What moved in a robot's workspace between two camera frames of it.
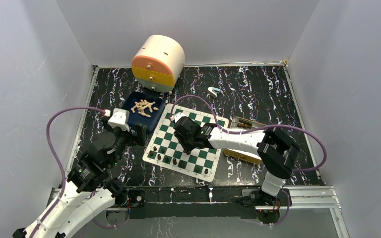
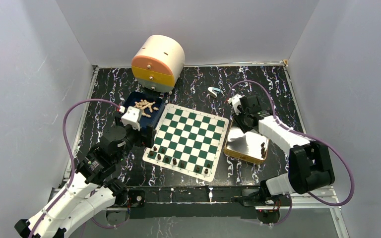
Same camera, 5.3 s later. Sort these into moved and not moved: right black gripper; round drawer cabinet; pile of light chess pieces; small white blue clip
Moved: right black gripper
Not moved: round drawer cabinet; small white blue clip; pile of light chess pieces
